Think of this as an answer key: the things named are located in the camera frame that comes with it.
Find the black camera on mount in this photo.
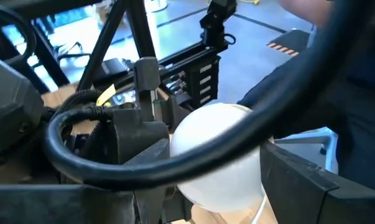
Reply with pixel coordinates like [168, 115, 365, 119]
[199, 0, 238, 51]

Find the black metal frame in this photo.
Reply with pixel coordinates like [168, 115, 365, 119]
[0, 0, 230, 94]

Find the white metal furniture frame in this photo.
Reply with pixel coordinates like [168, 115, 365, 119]
[274, 126, 339, 175]

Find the person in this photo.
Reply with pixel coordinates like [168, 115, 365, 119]
[236, 0, 375, 194]

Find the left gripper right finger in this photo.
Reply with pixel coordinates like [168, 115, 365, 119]
[259, 141, 375, 224]

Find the black braided cable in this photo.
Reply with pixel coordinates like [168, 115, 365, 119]
[50, 89, 113, 159]

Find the person's hand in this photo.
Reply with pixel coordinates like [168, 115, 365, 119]
[279, 0, 334, 27]

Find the black hub with white labels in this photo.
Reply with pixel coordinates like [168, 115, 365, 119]
[165, 55, 221, 109]

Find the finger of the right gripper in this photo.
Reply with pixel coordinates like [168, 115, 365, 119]
[161, 95, 188, 132]

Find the thick black camera cable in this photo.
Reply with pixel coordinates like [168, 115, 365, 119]
[42, 0, 375, 191]

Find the yellow cable tag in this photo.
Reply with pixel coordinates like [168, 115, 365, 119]
[96, 83, 117, 106]

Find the white lightbulb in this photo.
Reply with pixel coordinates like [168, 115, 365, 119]
[169, 102, 266, 214]

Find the white lamp cable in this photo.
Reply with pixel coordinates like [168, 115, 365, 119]
[251, 192, 269, 224]

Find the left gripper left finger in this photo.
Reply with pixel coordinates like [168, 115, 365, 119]
[0, 138, 195, 224]

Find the black mat with orange stripes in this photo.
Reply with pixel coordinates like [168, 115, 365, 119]
[266, 29, 311, 58]

